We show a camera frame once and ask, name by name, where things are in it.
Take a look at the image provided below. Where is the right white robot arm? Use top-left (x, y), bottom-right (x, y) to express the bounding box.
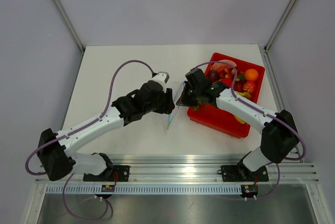
top-left (177, 68), bottom-right (298, 181)

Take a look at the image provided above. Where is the left circuit board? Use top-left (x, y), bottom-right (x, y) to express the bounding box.
top-left (101, 184), bottom-right (115, 193)

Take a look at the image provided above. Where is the aluminium rail frame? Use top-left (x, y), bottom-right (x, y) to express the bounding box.
top-left (35, 154), bottom-right (319, 185)

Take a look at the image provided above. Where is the circuit board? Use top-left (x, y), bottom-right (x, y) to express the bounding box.
top-left (241, 184), bottom-right (259, 198)
top-left (101, 184), bottom-right (115, 193)

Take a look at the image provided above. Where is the red plastic tray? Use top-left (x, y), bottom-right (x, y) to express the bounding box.
top-left (187, 53), bottom-right (265, 138)

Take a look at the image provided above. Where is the right aluminium corner post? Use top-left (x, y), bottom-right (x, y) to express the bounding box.
top-left (264, 0), bottom-right (298, 53)

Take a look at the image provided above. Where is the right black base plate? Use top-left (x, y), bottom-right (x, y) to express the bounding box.
top-left (217, 164), bottom-right (269, 182)

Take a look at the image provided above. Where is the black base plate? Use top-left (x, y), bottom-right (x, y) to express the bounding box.
top-left (217, 164), bottom-right (269, 182)
top-left (83, 165), bottom-right (130, 182)

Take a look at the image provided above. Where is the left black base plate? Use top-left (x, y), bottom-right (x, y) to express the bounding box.
top-left (83, 165), bottom-right (130, 182)

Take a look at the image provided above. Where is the aluminium corner post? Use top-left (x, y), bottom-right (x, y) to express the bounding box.
top-left (264, 0), bottom-right (298, 53)
top-left (51, 0), bottom-right (85, 56)

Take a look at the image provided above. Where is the orange fruit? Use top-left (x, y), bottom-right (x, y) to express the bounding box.
top-left (244, 69), bottom-right (259, 82)

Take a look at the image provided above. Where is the watermelon slice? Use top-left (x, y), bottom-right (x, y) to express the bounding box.
top-left (211, 60), bottom-right (237, 72)

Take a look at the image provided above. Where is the white slotted cable duct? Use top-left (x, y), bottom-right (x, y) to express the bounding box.
top-left (46, 184), bottom-right (241, 195)

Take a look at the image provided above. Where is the red tomato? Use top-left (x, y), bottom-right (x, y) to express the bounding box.
top-left (220, 77), bottom-right (232, 87)

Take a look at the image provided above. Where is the clear zip top bag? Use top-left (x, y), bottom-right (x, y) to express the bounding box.
top-left (166, 81), bottom-right (185, 130)

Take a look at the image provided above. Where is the lychee bunch with leaf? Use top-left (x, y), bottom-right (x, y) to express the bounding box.
top-left (218, 69), bottom-right (246, 92)

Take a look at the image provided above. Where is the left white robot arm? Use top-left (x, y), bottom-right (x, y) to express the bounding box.
top-left (37, 72), bottom-right (174, 181)

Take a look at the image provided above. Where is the left aluminium corner post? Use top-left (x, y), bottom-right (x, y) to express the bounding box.
top-left (51, 0), bottom-right (85, 56)

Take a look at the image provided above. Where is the yellow banana bunch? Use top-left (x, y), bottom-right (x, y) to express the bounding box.
top-left (233, 92), bottom-right (251, 125)

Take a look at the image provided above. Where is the right circuit board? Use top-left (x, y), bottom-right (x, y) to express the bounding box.
top-left (241, 184), bottom-right (259, 198)

